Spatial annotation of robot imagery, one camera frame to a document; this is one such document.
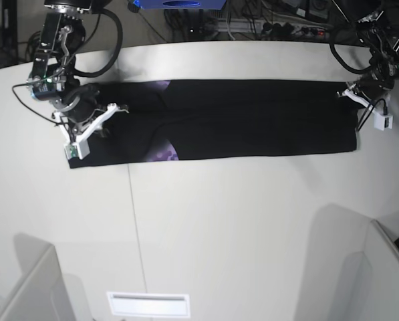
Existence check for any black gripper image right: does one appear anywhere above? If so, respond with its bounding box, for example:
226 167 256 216
336 72 395 100

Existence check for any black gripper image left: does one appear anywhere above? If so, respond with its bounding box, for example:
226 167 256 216
53 84 129 138

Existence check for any black T-shirt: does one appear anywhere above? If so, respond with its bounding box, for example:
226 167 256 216
69 80 358 169

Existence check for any blue box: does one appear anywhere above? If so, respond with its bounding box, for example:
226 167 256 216
134 0 226 9

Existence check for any white power strip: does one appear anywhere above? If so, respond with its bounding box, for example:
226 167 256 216
211 19 330 41

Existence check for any white partition panel left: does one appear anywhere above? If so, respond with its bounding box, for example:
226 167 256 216
0 243 76 321

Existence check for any white partition panel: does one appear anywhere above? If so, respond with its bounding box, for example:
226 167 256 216
360 220 399 320
0 243 76 321

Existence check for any white partition panel right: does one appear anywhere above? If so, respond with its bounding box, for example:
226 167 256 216
360 220 399 320

